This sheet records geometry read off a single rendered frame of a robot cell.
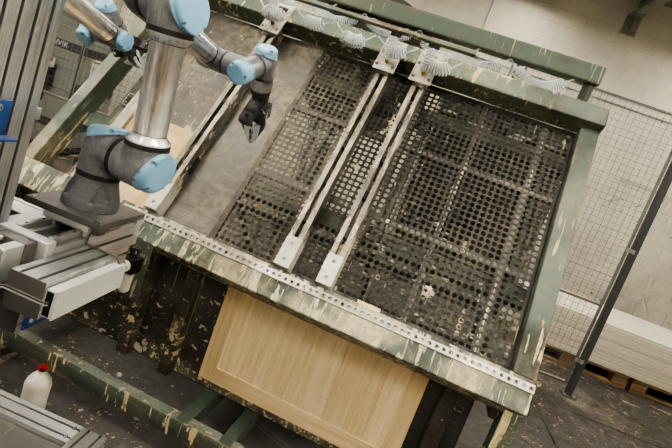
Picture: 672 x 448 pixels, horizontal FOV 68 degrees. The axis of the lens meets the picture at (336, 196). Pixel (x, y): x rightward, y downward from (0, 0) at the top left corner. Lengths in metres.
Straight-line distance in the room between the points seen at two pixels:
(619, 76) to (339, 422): 6.10
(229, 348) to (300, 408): 0.39
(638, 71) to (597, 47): 0.59
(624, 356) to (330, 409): 4.01
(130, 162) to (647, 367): 5.28
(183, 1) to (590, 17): 6.53
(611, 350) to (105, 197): 5.02
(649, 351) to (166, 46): 5.28
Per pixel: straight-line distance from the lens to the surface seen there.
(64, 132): 2.52
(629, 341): 5.72
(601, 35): 7.42
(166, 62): 1.31
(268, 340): 2.18
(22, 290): 1.27
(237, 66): 1.60
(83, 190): 1.47
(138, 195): 2.18
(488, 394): 1.83
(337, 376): 2.14
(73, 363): 2.43
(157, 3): 1.31
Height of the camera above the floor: 1.49
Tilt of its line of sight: 8 degrees down
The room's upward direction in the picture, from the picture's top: 20 degrees clockwise
